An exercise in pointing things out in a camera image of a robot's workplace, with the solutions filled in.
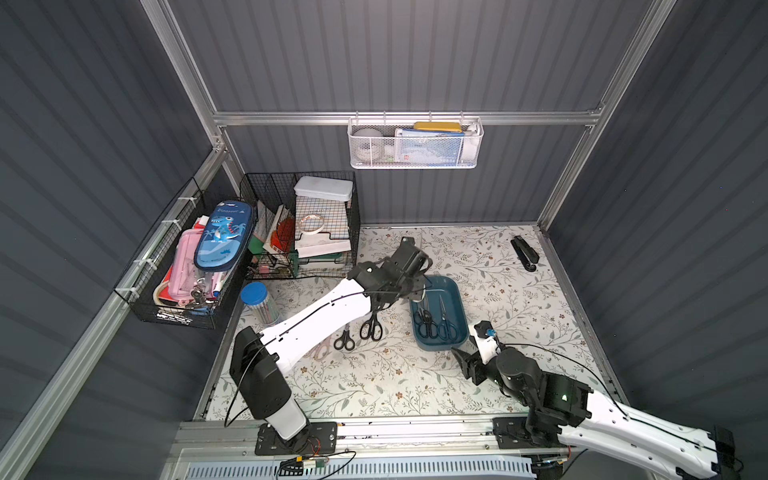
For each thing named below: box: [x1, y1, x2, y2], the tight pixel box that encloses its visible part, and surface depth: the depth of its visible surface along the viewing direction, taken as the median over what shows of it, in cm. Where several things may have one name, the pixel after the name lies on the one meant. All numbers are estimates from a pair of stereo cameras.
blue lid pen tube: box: [240, 281, 280, 326], surface depth 81 cm
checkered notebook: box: [295, 195, 350, 240], surface depth 99 cm
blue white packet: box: [395, 128, 465, 166], surface depth 88 cm
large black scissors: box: [360, 311, 383, 341], surface depth 94 cm
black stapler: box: [510, 235, 540, 272], surface depth 112 cm
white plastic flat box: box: [294, 176, 353, 201], surface depth 104 cm
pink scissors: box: [303, 336, 333, 361], surface depth 91 cm
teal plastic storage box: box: [410, 275, 470, 351], surface depth 96 cm
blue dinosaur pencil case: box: [194, 200, 254, 273], surface depth 71 cm
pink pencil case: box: [168, 228, 204, 302], surface depth 70 cm
